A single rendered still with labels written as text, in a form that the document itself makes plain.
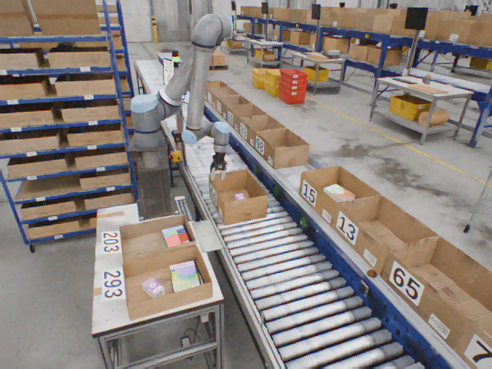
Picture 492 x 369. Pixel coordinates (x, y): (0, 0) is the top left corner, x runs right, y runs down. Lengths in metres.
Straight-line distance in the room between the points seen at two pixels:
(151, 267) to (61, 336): 1.07
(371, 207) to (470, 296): 0.62
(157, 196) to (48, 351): 1.21
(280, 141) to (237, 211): 1.02
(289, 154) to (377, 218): 0.82
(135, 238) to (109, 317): 0.55
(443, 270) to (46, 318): 2.51
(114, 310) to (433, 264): 1.51
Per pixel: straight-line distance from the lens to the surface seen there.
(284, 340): 1.56
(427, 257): 1.85
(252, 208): 2.11
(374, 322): 1.70
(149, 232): 2.08
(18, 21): 2.95
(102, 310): 1.73
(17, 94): 2.93
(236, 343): 2.44
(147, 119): 1.99
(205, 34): 1.73
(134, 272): 1.83
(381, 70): 7.85
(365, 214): 2.03
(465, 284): 1.81
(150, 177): 2.12
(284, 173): 2.47
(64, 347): 2.67
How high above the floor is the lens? 1.99
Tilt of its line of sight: 29 degrees down
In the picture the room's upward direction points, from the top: 1 degrees clockwise
